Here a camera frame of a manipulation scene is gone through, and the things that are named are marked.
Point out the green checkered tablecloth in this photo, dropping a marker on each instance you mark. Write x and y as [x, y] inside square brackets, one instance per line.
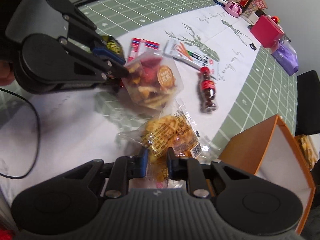
[84, 125]

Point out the dark green snack packet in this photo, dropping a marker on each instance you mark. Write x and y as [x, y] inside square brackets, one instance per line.
[113, 45]

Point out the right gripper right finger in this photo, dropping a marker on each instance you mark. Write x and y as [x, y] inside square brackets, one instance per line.
[191, 171]

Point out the pink cube box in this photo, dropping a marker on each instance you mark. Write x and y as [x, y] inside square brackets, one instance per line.
[267, 32]

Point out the purple tissue pack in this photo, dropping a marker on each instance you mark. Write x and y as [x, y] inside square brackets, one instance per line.
[286, 56]

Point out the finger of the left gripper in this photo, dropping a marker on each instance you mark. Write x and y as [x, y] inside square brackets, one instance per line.
[104, 53]
[116, 69]

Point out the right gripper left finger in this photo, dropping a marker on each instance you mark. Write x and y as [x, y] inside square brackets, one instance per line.
[122, 171]

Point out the red white snack packet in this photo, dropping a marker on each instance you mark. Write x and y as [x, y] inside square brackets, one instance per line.
[139, 46]

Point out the red cap chocolate bottle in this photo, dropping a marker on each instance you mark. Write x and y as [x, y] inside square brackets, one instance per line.
[207, 91]

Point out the black binder clip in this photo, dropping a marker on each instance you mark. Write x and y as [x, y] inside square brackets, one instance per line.
[252, 46]

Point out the pink round container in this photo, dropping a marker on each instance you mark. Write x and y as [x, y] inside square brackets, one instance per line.
[234, 9]

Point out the dried fruit chips bag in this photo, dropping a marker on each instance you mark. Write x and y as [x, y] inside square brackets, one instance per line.
[153, 80]

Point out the yellow cracker snack bag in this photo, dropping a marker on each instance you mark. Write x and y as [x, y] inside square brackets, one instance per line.
[172, 128]

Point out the black chair right side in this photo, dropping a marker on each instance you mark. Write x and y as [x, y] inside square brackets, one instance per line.
[308, 119]

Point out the grey spicy strip packet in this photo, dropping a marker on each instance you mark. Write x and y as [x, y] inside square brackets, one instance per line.
[193, 56]

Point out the orange cardboard box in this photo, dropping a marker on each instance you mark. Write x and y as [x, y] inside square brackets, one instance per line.
[269, 151]

